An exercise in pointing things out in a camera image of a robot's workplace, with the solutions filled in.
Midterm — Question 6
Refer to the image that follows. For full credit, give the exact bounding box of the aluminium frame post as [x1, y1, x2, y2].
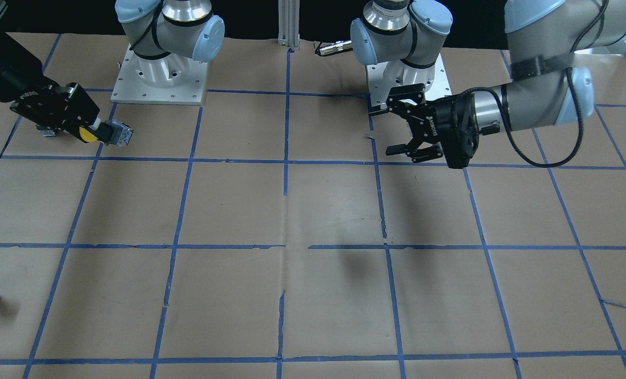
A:
[277, 0, 300, 49]

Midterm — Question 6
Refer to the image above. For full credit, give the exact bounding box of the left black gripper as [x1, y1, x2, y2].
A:
[370, 83, 480, 169]

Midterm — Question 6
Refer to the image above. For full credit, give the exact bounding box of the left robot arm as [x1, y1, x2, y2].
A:
[350, 1, 626, 169]

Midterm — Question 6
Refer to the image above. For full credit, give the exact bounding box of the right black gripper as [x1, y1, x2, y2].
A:
[0, 32, 104, 138]

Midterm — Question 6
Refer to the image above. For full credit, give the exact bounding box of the yellow push button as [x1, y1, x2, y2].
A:
[79, 120, 134, 146]

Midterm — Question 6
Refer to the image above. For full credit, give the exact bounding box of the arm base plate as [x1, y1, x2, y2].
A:
[365, 55, 452, 116]
[111, 48, 209, 106]

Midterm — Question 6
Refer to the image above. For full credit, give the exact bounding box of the red push button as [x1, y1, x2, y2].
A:
[36, 124, 59, 137]

